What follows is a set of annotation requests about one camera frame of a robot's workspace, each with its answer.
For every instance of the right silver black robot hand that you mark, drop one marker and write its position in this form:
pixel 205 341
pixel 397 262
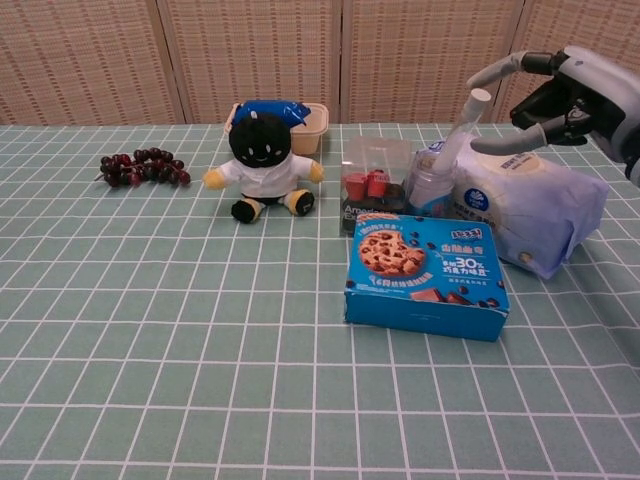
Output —
pixel 605 100

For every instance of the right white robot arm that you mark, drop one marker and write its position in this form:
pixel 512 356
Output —
pixel 635 175

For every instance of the woven bamboo screen panel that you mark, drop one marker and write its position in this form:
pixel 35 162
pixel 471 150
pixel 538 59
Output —
pixel 425 60
pixel 600 25
pixel 250 50
pixel 75 60

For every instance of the pale purple tissue pack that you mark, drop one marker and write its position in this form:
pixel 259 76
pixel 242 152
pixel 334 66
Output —
pixel 525 210

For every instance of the clear box with red capsules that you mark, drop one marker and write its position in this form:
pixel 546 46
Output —
pixel 372 160

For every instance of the blue chocolate cookie box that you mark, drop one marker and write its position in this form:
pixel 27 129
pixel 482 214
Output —
pixel 425 270

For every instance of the beige plastic lunch container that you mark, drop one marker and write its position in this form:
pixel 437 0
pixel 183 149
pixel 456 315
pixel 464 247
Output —
pixel 307 135

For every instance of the blue snack packet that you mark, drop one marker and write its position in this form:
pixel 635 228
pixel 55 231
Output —
pixel 280 109

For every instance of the black-headed plush doll white coat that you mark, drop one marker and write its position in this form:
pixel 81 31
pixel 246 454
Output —
pixel 260 170

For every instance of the dark purple grape bunch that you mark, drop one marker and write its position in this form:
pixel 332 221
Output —
pixel 145 167

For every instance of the green white-grid tablecloth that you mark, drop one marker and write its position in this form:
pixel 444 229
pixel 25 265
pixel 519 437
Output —
pixel 150 350

